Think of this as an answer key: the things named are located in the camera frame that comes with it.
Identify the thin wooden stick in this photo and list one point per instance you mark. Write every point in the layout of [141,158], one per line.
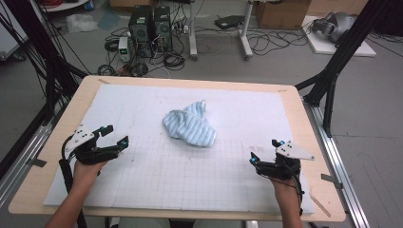
[320,205]

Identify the grey headset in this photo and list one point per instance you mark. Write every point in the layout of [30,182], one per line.
[337,25]

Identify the white cabinet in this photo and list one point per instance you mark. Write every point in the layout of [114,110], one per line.
[9,34]

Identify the aluminium rail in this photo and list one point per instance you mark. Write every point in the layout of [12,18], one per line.
[22,158]
[339,171]

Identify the black tape piece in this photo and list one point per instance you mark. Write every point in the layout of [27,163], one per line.
[38,162]

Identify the white desk leg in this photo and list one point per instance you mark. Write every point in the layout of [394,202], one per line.
[192,31]
[245,34]

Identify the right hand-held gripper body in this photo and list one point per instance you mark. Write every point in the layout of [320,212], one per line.
[278,167]

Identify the white power supply unit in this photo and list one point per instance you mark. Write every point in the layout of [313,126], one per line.
[124,49]

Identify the black metal frame stand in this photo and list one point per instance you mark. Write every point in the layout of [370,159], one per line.
[53,69]
[335,63]

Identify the white floor board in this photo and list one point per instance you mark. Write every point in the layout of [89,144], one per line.
[326,47]

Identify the person's left hand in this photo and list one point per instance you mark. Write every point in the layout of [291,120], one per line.
[86,174]

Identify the grey tape piece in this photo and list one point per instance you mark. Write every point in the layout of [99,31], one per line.
[331,180]

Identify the clear plastic bag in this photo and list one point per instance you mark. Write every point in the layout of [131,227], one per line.
[80,22]

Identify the large cardboard box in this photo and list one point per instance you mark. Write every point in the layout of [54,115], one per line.
[282,14]

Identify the person's right hand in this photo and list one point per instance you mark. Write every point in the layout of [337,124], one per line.
[285,190]

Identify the wooden table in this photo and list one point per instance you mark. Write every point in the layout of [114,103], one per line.
[68,126]

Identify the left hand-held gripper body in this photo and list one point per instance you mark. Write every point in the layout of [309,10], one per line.
[95,155]

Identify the white round table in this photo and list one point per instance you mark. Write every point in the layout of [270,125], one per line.
[66,4]

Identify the light blue striped towel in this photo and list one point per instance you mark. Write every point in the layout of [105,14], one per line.
[193,129]

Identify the black flat device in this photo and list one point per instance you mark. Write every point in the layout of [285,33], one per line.
[228,21]

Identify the white foam mat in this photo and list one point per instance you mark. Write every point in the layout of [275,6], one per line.
[190,177]

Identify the black computer tower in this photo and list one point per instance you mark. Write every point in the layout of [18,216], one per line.
[163,28]
[141,31]

